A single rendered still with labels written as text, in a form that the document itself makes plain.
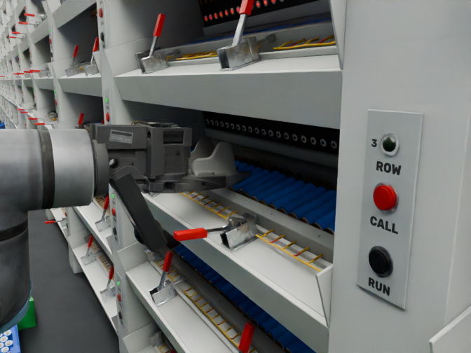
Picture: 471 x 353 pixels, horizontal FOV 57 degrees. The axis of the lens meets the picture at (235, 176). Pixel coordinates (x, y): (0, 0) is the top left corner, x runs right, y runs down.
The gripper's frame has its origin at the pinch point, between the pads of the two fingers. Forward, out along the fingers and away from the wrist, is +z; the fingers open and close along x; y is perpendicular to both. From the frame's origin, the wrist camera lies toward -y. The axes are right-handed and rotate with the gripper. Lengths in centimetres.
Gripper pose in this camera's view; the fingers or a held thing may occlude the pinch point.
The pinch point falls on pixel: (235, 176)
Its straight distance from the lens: 61.6
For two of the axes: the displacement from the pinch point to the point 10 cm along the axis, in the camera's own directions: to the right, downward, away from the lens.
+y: 0.5, -9.8, -1.9
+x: -5.0, -1.9, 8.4
